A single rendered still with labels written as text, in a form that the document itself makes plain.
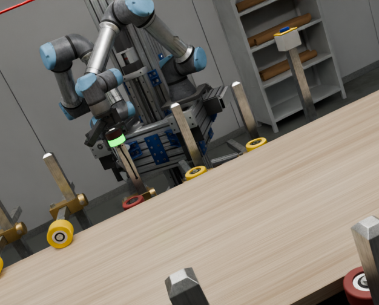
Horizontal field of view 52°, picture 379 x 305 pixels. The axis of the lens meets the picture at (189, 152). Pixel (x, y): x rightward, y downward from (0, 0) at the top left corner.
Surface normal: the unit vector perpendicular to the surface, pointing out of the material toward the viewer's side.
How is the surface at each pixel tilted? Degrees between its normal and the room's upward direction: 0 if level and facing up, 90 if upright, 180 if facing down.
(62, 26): 90
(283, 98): 90
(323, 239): 0
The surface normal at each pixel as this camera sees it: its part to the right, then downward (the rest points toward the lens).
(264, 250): -0.37, -0.88
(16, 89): 0.26, 0.22
